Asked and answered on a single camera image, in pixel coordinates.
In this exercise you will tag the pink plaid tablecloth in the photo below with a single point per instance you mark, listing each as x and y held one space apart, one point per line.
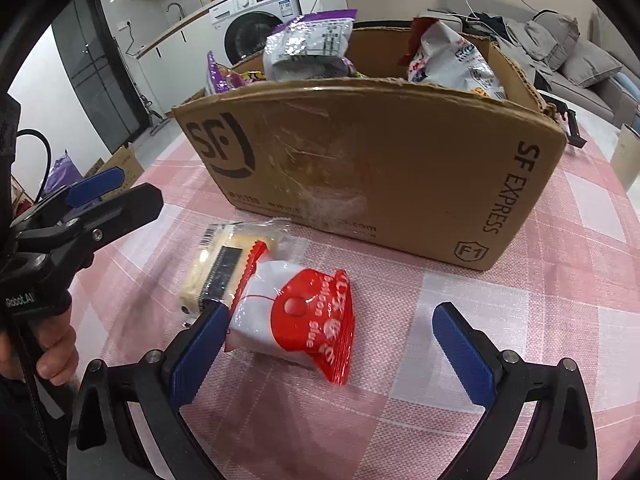
400 310

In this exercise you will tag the purple silver snack bag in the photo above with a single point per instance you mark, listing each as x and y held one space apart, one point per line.
305 45

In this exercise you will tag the person's left hand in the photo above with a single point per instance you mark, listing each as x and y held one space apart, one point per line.
57 352

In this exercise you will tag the black stand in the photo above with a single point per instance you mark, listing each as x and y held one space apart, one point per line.
570 125

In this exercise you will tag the red white snack packet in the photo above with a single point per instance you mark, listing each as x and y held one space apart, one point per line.
295 320

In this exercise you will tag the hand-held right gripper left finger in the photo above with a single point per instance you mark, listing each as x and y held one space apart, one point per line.
200 355

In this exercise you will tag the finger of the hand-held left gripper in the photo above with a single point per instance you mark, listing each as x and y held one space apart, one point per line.
95 187
125 210

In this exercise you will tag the grey pillow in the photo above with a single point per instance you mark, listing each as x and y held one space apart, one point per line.
555 40
592 65

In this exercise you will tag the white washing machine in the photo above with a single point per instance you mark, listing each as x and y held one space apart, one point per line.
245 35

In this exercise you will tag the pile of clothes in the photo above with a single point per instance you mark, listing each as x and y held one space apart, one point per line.
505 35

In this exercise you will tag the white electric kettle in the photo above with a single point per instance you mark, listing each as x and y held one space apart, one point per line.
627 155

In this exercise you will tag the white kitchen cabinet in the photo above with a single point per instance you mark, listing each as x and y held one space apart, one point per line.
170 55

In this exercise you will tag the clear cracker packet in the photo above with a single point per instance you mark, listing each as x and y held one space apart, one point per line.
210 270

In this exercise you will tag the small open cardboard box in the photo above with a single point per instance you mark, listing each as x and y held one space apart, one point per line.
120 165

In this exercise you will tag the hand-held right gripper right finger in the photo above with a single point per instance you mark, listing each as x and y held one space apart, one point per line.
465 355

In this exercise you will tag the white snack bag red corner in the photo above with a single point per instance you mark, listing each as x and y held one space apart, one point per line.
450 60

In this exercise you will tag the grey sofa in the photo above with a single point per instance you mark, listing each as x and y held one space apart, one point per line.
595 95

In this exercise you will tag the brown cardboard box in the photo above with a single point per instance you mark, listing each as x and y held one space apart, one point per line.
375 160

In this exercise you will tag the metal faucet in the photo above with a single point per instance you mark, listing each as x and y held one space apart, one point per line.
175 10

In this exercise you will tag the purple plastic bag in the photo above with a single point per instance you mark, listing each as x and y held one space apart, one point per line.
62 172

